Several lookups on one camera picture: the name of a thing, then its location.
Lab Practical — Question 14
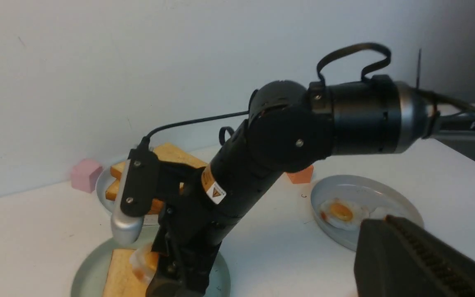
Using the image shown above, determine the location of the black own left gripper finger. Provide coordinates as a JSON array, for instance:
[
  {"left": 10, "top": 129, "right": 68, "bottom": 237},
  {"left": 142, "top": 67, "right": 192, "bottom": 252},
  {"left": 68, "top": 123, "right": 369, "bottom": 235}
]
[{"left": 354, "top": 215, "right": 475, "bottom": 297}]

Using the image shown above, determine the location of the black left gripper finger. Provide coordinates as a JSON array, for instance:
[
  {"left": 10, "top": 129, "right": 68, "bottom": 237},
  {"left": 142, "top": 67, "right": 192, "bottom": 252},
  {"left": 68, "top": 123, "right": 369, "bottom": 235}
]
[
  {"left": 146, "top": 231, "right": 187, "bottom": 297},
  {"left": 180, "top": 242, "right": 222, "bottom": 295}
]

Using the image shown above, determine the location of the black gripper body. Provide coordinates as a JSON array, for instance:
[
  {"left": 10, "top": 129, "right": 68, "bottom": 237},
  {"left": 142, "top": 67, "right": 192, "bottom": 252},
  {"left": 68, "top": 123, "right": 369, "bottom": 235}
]
[{"left": 151, "top": 120, "right": 288, "bottom": 264}]

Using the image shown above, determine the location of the fried egg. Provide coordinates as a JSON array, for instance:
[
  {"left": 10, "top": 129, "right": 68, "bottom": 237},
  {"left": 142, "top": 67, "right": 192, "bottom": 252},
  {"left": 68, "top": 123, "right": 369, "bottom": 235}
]
[
  {"left": 129, "top": 243, "right": 160, "bottom": 285},
  {"left": 319, "top": 198, "right": 369, "bottom": 231}
]

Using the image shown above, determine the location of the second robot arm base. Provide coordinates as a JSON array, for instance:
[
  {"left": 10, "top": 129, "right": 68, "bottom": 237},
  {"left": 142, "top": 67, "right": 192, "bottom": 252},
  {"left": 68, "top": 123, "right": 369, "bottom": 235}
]
[{"left": 433, "top": 104, "right": 475, "bottom": 161}]

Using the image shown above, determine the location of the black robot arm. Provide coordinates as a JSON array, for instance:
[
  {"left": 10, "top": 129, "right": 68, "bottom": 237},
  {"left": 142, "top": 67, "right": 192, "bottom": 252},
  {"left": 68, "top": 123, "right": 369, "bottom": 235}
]
[{"left": 140, "top": 75, "right": 475, "bottom": 297}]

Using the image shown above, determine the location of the orange foam cube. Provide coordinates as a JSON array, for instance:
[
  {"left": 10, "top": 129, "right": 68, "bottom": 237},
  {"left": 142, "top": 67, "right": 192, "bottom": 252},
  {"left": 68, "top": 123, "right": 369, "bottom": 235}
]
[{"left": 285, "top": 165, "right": 314, "bottom": 184}]

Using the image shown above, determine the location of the grey egg plate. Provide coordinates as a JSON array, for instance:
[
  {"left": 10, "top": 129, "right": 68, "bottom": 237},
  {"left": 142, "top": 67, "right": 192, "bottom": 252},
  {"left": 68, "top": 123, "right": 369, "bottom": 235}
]
[{"left": 302, "top": 175, "right": 424, "bottom": 252}]

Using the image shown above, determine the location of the green empty plate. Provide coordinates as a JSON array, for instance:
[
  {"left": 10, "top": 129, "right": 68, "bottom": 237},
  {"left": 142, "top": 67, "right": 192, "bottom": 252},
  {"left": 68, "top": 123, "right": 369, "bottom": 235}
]
[{"left": 70, "top": 238, "right": 231, "bottom": 297}]

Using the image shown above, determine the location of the grey bread plate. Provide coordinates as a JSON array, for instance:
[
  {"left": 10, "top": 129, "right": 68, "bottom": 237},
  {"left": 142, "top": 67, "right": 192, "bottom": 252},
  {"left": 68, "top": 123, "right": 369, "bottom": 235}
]
[{"left": 95, "top": 164, "right": 158, "bottom": 226}]

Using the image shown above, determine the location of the pink foam cube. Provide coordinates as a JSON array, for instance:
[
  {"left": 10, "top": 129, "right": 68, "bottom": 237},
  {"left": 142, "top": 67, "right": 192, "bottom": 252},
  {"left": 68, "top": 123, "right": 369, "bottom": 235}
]
[{"left": 70, "top": 158, "right": 103, "bottom": 193}]

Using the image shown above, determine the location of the black camera cable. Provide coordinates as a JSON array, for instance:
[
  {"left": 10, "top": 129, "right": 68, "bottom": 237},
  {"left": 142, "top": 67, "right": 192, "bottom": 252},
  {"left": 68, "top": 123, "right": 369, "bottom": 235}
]
[{"left": 139, "top": 109, "right": 250, "bottom": 151}]

